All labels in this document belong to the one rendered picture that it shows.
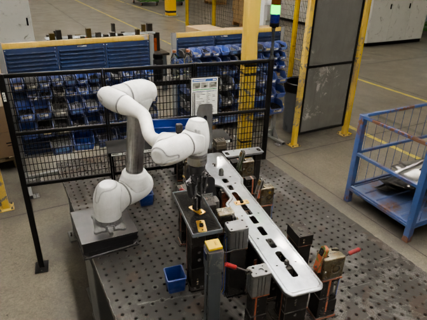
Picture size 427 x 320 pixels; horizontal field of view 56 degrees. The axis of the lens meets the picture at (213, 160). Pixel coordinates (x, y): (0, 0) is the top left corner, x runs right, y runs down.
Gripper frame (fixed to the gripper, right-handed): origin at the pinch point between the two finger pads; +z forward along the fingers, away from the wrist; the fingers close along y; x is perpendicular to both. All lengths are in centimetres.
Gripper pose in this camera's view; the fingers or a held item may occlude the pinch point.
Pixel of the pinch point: (196, 202)
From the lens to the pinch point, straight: 189.0
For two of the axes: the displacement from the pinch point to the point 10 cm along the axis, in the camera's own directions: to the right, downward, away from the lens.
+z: -0.2, 8.9, 4.5
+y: 7.2, -2.9, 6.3
